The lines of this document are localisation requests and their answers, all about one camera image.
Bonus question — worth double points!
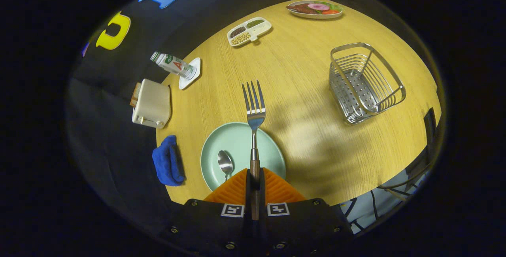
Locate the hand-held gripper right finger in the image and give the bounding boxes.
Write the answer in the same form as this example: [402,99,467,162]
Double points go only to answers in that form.
[253,167,353,257]

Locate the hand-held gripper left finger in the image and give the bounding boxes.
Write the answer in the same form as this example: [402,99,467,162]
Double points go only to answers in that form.
[168,168,254,257]

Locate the spoon with wooden handle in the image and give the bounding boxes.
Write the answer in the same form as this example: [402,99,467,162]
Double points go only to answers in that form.
[218,150,234,182]

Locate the fork with wooden handle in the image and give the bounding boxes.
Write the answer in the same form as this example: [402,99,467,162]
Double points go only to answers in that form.
[242,80,266,221]

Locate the blue folded towel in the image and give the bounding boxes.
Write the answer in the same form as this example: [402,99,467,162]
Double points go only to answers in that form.
[152,135,185,187]

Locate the pale green plate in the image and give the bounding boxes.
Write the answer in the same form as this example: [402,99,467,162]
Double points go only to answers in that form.
[200,122,286,192]

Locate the black backdrop cloth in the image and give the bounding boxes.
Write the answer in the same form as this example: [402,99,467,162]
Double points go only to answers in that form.
[65,0,329,214]

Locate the cream toaster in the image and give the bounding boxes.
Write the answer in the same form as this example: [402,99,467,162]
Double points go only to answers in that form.
[132,78,171,129]

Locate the white square coaster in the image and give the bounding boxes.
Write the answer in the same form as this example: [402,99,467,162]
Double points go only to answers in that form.
[179,57,201,90]

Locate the toast slice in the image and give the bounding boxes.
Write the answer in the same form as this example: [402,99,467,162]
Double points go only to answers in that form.
[130,82,142,107]

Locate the white plastic drink bottle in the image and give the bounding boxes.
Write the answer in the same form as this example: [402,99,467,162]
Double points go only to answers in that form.
[150,51,196,80]

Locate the white divided tray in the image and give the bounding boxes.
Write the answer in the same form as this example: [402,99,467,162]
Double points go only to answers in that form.
[227,17,272,47]

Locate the white round food plate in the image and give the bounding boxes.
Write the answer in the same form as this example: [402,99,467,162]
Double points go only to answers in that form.
[286,0,343,19]

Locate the brown meat pieces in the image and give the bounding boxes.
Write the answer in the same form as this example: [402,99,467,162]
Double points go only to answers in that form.
[287,3,317,15]

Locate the bundle of black cables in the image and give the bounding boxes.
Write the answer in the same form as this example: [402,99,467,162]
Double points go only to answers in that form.
[340,158,433,234]

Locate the metal wire basket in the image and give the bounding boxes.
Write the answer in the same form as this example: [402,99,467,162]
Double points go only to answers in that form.
[329,42,406,125]

